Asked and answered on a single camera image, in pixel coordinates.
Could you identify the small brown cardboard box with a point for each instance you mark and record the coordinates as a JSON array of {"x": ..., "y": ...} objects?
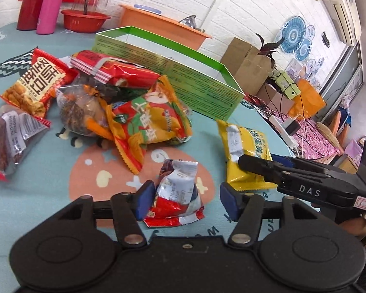
[{"x": 274, "y": 99}]

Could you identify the white power strip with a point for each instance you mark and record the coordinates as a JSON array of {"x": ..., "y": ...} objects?
[{"x": 282, "y": 131}]

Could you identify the yellow snack packet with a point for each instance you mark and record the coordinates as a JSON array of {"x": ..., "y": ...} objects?
[{"x": 256, "y": 140}]

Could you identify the black charger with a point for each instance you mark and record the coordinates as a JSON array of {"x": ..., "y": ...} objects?
[{"x": 292, "y": 128}]

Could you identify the clear packet of brown pastries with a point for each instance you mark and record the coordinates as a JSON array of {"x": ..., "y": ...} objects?
[{"x": 76, "y": 110}]

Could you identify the small white red snack packet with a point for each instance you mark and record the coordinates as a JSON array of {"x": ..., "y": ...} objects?
[{"x": 177, "y": 189}]

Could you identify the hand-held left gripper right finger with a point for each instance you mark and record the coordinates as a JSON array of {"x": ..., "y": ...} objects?
[{"x": 228, "y": 200}]

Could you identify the red plastic basin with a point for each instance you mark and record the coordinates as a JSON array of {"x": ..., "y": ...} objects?
[{"x": 82, "y": 23}]

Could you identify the pale blue lid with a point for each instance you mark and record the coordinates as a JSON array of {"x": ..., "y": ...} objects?
[{"x": 148, "y": 8}]

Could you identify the pink floral cloth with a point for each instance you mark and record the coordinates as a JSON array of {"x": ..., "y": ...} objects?
[{"x": 314, "y": 142}]

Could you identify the woven stool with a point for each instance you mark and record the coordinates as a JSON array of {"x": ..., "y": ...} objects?
[{"x": 328, "y": 132}]

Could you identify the red white checked snack packet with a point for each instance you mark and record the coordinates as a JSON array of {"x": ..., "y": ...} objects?
[{"x": 125, "y": 70}]

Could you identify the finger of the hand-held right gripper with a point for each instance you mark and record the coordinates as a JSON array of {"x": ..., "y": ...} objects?
[
  {"x": 283, "y": 160},
  {"x": 259, "y": 168}
]

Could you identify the clear red-edged snack packet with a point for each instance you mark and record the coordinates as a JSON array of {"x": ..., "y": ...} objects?
[{"x": 9, "y": 140}]

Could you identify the white air conditioner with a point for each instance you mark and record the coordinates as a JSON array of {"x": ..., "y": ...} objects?
[{"x": 343, "y": 9}]

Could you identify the dark stirring stick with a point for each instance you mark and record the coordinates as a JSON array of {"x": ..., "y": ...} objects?
[{"x": 86, "y": 4}]

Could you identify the black wall bracket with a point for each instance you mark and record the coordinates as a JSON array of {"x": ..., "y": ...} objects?
[{"x": 324, "y": 38}]

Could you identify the red thermos jug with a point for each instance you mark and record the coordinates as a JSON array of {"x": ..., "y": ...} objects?
[{"x": 33, "y": 6}]

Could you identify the orange bag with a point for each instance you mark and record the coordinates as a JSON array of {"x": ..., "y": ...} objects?
[{"x": 308, "y": 97}]

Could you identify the purple leaf plant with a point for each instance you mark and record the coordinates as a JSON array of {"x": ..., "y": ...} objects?
[{"x": 267, "y": 50}]

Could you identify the orange red snack packet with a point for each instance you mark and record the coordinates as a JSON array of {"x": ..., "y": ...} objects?
[{"x": 36, "y": 82}]

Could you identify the pink thermos bottle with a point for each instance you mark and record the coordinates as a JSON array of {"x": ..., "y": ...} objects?
[{"x": 50, "y": 9}]

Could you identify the teal printed tablecloth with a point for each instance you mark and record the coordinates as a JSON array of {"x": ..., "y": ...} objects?
[{"x": 33, "y": 207}]

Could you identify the pale green small box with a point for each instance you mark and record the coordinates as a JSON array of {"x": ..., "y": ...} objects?
[{"x": 285, "y": 82}]

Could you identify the group of blue wall plates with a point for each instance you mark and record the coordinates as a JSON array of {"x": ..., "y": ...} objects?
[{"x": 294, "y": 32}]

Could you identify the orange plastic bin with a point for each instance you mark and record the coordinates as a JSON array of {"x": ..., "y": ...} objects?
[{"x": 158, "y": 27}]

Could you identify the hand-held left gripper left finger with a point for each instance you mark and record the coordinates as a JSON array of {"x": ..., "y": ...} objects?
[{"x": 146, "y": 200}]

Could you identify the orange green chips packet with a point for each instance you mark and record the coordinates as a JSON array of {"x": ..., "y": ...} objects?
[{"x": 146, "y": 122}]

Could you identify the green cardboard box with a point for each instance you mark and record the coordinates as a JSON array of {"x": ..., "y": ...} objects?
[{"x": 186, "y": 79}]

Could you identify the large brown cardboard box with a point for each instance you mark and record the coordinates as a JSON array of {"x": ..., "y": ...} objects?
[{"x": 241, "y": 61}]

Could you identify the person's right hand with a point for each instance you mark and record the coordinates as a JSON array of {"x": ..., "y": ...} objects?
[{"x": 353, "y": 227}]

